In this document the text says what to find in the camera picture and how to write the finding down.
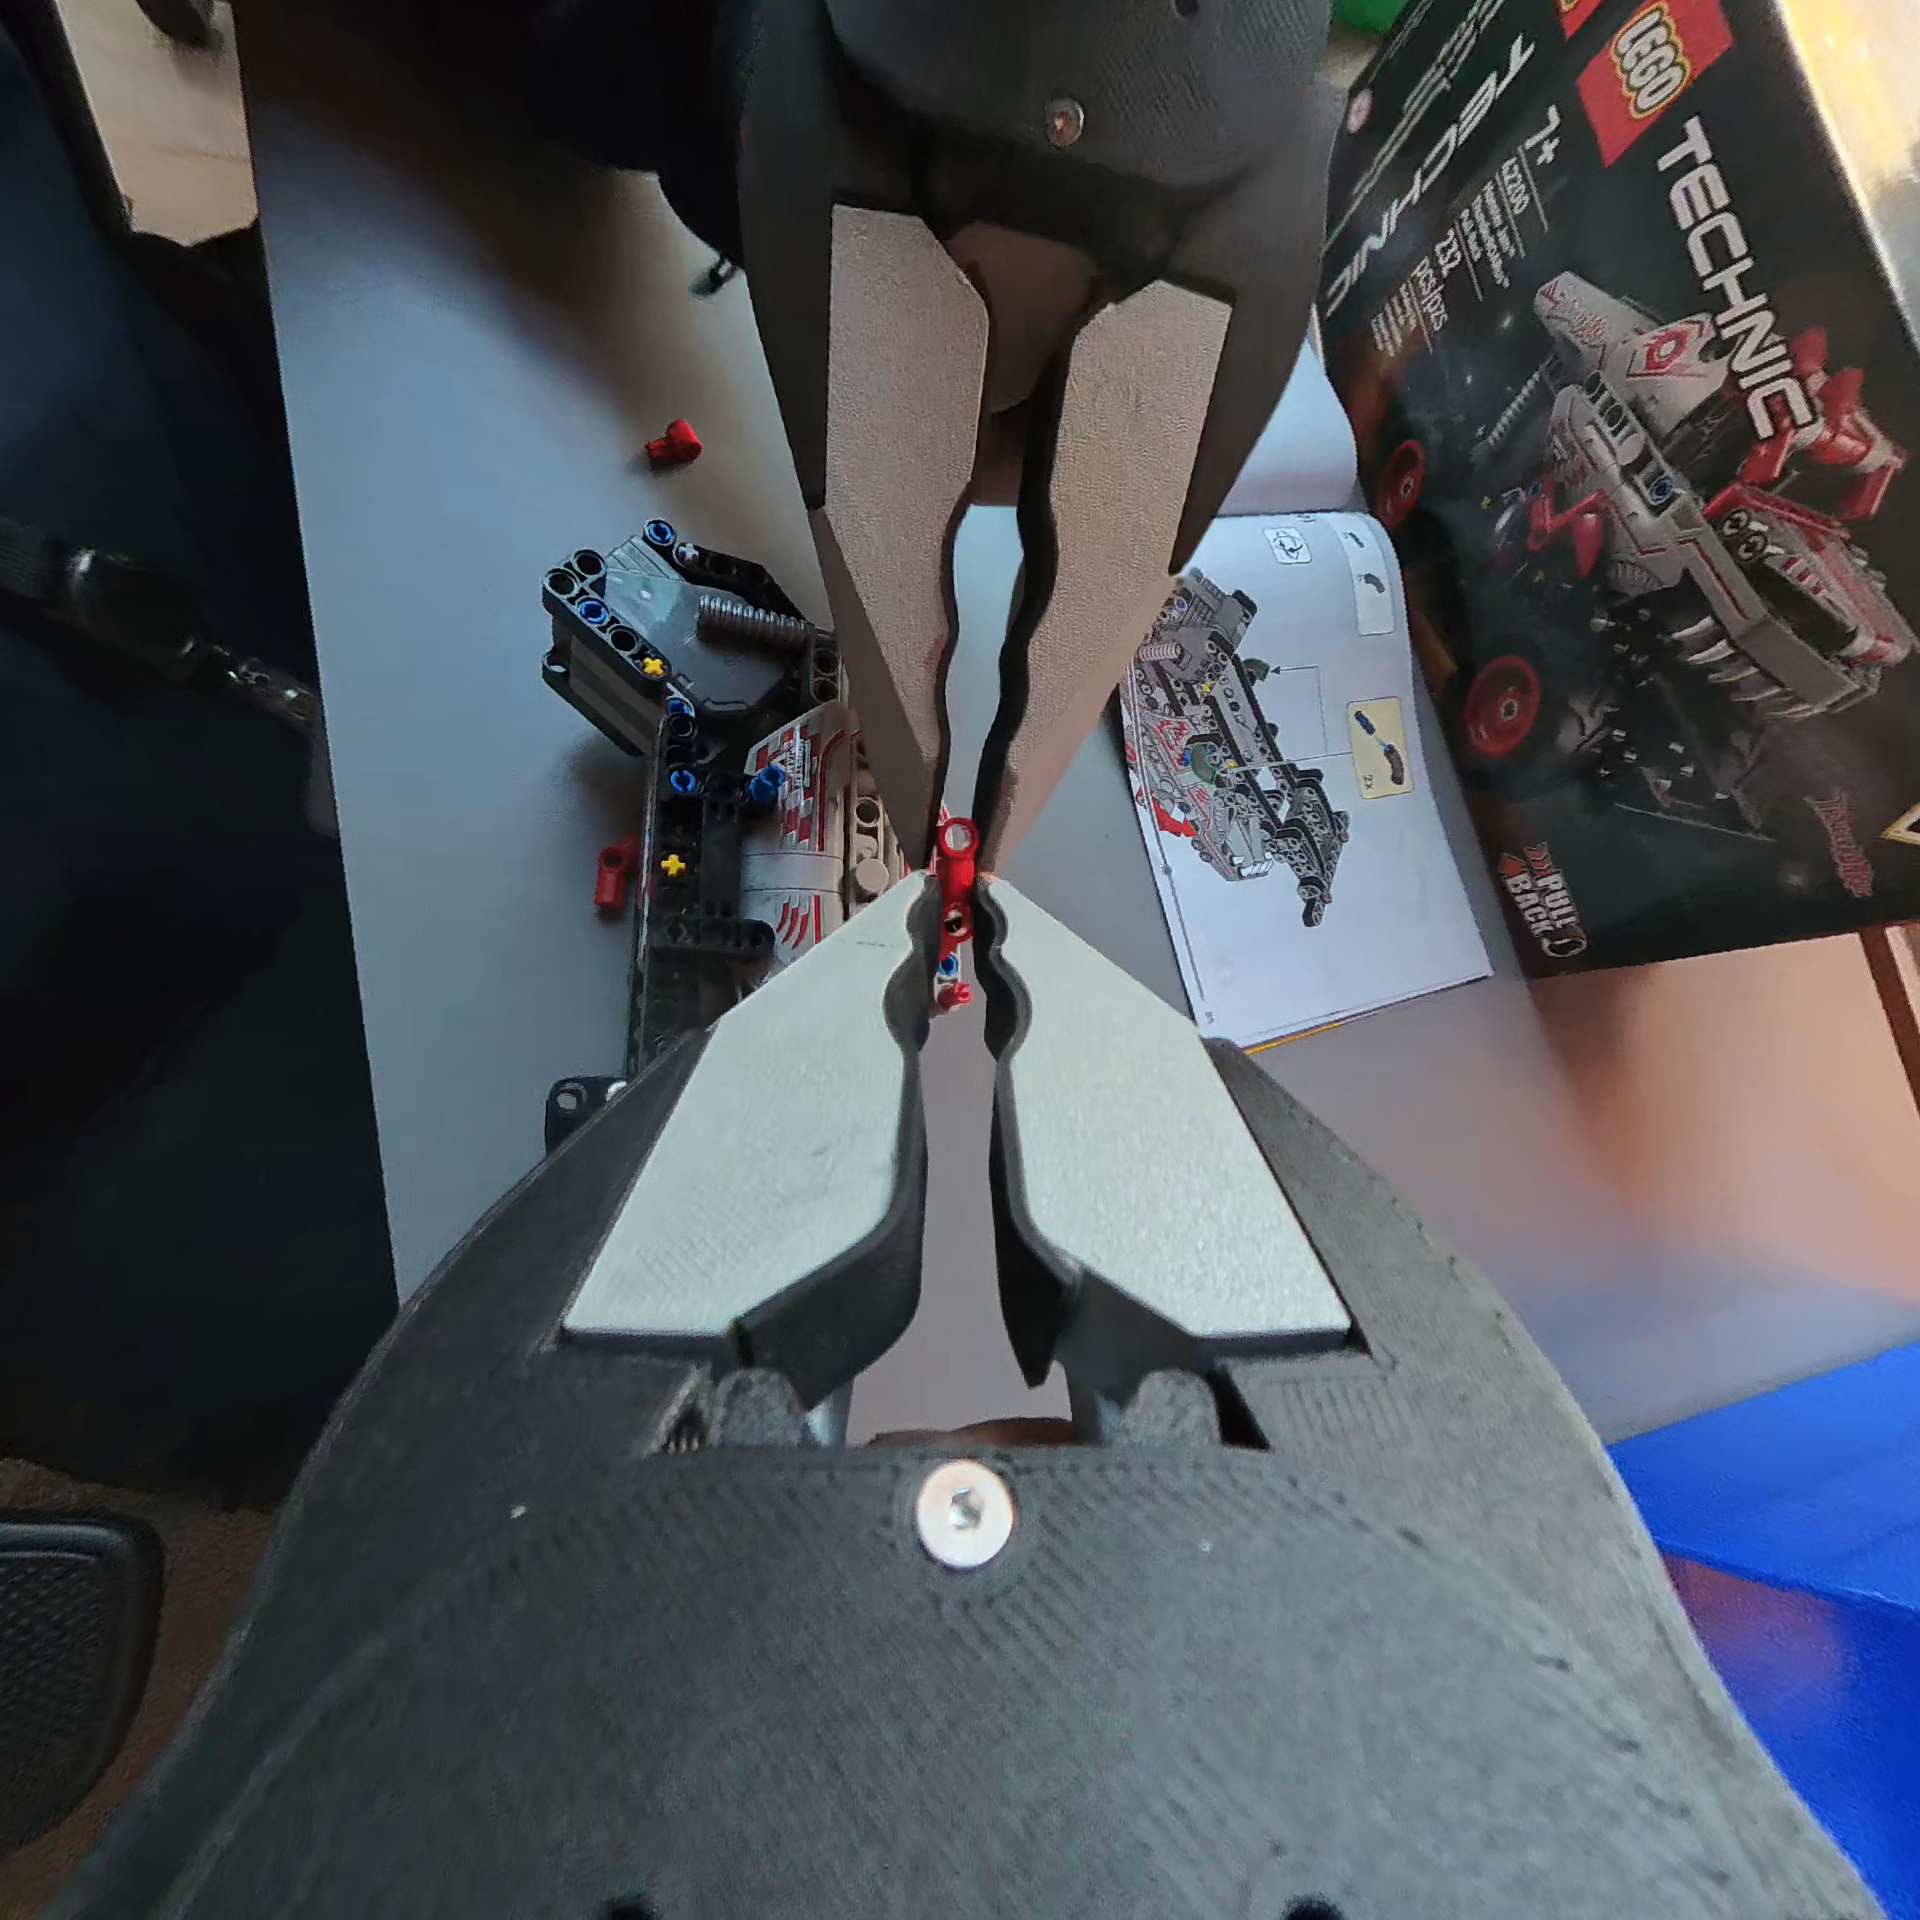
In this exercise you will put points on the black lego set box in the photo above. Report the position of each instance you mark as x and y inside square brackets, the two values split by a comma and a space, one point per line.
[1652, 523]

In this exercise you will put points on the small red lego connector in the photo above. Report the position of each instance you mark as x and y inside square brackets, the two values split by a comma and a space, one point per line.
[675, 443]

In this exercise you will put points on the lego instruction booklet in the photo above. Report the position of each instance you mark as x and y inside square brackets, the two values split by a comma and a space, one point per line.
[1336, 914]

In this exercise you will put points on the grey partly built lego vehicle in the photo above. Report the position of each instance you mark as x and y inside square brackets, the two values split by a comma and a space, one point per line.
[704, 839]

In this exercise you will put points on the red lego beam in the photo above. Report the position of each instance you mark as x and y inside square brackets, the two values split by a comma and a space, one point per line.
[955, 884]

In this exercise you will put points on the blue object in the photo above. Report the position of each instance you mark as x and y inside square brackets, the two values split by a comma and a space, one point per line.
[1800, 1576]

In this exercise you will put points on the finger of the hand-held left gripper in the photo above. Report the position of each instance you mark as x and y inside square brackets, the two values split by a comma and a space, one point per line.
[892, 451]
[1133, 481]

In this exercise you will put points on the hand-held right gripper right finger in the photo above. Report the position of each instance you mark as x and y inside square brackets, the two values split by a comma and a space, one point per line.
[1172, 1170]

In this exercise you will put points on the black mesh chair armrest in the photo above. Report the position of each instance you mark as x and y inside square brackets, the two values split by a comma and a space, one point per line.
[67, 1665]

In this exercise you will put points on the green object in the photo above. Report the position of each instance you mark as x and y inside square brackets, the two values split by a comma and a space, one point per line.
[1363, 15]

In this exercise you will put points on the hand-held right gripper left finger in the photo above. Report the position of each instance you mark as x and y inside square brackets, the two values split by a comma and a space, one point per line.
[750, 1140]

